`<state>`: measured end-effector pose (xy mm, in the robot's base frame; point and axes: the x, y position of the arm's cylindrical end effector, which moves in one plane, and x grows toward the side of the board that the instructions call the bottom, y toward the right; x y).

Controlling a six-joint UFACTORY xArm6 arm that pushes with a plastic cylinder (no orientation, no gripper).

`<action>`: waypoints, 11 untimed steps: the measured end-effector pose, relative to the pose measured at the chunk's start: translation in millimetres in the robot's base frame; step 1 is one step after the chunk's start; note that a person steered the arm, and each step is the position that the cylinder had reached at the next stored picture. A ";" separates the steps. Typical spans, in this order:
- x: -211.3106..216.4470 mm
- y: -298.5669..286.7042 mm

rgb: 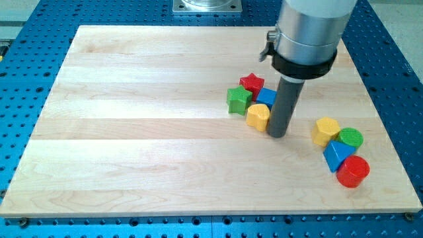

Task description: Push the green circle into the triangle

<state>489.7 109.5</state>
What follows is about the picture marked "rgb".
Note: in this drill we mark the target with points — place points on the yellow hexagon block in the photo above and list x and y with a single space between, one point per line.
324 130

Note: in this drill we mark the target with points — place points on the blue triangle block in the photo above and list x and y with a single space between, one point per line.
335 153

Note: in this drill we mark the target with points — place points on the green star block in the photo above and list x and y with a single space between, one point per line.
238 100

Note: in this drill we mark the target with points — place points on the red star block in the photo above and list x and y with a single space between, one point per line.
252 83

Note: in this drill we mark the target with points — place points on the green circle block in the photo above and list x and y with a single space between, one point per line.
351 137

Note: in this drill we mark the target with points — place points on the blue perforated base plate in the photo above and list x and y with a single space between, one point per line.
34 58

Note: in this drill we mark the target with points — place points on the blue cube block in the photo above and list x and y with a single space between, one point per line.
267 97

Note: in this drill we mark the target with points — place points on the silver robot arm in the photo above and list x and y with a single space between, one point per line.
304 43

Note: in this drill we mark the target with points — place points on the red cylinder block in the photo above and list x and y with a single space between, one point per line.
352 171

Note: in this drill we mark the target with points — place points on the silver robot mounting plate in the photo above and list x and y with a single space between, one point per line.
207 6

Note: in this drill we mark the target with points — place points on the light wooden board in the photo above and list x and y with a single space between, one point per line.
137 124

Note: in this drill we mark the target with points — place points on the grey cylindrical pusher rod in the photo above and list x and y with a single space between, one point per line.
287 94

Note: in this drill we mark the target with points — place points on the yellow heart block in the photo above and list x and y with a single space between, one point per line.
258 116

